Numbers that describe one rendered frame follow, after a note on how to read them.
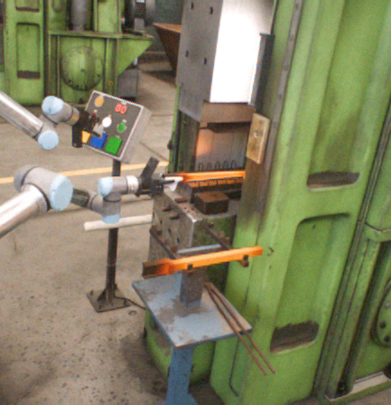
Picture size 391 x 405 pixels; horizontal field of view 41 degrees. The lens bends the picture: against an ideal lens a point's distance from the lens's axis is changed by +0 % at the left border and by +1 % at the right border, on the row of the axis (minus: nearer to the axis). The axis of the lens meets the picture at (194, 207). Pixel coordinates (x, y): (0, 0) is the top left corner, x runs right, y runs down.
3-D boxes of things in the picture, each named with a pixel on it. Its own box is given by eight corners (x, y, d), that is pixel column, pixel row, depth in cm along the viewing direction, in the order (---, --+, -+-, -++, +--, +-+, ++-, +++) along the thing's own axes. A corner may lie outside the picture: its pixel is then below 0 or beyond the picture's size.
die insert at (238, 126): (215, 133, 218) (217, 119, 215) (206, 127, 224) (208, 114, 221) (273, 131, 232) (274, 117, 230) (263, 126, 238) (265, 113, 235)
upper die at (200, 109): (200, 122, 208) (203, 98, 204) (178, 108, 223) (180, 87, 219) (283, 120, 228) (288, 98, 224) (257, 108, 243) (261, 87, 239)
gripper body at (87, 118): (101, 119, 233) (84, 108, 223) (93, 136, 233) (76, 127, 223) (89, 115, 237) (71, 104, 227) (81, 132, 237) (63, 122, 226)
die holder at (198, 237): (181, 312, 227) (193, 220, 208) (146, 268, 256) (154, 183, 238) (283, 289, 253) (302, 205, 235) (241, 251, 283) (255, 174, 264)
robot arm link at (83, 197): (-7, 184, 181) (78, 210, 225) (15, 194, 176) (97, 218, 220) (5, 154, 181) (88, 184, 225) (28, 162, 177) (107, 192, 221)
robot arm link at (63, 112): (36, 108, 214) (49, 90, 213) (55, 117, 223) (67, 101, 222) (46, 117, 210) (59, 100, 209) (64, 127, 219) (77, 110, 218)
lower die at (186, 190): (190, 203, 222) (192, 185, 219) (169, 185, 238) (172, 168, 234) (269, 194, 242) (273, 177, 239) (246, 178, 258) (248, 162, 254)
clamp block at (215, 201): (203, 215, 213) (205, 201, 210) (193, 207, 220) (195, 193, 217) (228, 212, 219) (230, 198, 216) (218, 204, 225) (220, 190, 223)
